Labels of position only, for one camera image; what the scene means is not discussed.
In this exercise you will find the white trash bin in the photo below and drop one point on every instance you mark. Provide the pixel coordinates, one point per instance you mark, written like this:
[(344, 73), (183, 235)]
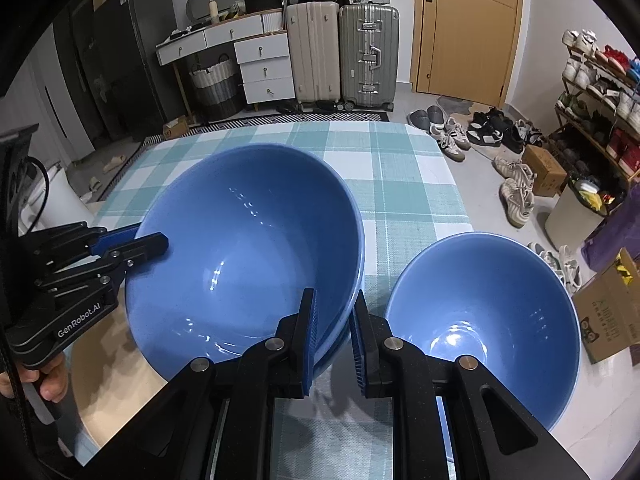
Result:
[(570, 220)]

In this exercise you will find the wooden door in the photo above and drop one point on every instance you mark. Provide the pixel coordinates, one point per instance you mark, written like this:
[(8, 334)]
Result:
[(470, 35)]

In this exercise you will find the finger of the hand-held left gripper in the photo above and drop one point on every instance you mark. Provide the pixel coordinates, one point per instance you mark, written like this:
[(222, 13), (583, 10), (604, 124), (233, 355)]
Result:
[(117, 240), (147, 247)]

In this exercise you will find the cream bottle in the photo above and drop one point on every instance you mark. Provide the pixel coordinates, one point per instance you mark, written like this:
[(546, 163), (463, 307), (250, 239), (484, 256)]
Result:
[(213, 10)]

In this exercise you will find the rows of shelved shoes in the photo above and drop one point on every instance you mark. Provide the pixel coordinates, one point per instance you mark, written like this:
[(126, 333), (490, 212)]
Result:
[(600, 80)]

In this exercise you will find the grey and white woven basket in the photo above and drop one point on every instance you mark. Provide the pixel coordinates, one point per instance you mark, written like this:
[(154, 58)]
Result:
[(215, 90)]

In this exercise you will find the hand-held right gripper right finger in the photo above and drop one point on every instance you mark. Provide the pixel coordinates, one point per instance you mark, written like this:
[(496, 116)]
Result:
[(357, 355)]

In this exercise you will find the striped rug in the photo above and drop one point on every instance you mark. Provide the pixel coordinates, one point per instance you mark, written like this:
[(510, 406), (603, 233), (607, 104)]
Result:
[(280, 119)]

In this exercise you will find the purple bag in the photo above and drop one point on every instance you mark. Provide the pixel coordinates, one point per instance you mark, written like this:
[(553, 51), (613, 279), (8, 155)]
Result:
[(615, 235)]

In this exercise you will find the person's left hand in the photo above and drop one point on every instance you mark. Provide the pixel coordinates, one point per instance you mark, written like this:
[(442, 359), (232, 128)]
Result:
[(54, 380)]

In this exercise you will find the cream plate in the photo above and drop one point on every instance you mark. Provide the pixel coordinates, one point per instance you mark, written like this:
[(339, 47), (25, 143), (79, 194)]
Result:
[(115, 390)]

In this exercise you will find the white kettle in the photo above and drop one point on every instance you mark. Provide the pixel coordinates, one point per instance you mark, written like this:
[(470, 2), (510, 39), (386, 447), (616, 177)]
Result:
[(60, 205)]

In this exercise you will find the silver suitcase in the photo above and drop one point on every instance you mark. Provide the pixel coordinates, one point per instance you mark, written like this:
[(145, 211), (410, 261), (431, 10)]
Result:
[(367, 55)]

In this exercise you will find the white dressing table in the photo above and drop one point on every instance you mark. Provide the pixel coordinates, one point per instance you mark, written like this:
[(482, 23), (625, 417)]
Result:
[(200, 40)]

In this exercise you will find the black refrigerator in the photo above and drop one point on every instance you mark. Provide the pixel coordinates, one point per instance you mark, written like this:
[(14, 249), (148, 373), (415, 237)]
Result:
[(125, 60)]

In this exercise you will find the open cardboard box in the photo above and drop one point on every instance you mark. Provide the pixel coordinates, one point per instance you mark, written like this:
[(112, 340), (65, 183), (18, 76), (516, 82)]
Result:
[(175, 129)]

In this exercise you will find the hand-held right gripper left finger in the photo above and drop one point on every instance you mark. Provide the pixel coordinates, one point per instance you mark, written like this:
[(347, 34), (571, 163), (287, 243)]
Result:
[(309, 355)]

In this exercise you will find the white drawer cabinet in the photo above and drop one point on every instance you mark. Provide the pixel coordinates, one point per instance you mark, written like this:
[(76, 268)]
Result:
[(265, 70)]

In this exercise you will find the printed cardboard box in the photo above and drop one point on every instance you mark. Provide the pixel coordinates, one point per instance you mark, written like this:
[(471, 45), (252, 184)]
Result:
[(610, 315)]

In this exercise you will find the grey door mat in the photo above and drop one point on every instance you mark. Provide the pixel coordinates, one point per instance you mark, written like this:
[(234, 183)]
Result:
[(454, 105)]

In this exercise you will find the beige slipper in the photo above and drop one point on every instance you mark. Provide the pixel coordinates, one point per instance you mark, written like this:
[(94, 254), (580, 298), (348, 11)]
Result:
[(112, 162), (95, 183)]

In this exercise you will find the small brown cardboard box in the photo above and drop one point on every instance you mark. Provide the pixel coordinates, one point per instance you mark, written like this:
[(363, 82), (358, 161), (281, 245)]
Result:
[(545, 170)]

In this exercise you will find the group of sneakers and slippers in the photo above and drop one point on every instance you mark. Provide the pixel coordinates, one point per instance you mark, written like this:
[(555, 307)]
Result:
[(480, 132)]

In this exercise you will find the light blue bowl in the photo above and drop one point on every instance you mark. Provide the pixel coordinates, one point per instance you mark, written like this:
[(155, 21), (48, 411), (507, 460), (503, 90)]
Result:
[(480, 310)]

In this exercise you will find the black storage box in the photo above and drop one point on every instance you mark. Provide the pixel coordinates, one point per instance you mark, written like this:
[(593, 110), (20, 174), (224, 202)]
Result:
[(262, 2)]

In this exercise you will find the beige suitcase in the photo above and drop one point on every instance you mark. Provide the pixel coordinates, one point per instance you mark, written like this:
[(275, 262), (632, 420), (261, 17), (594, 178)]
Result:
[(312, 55)]

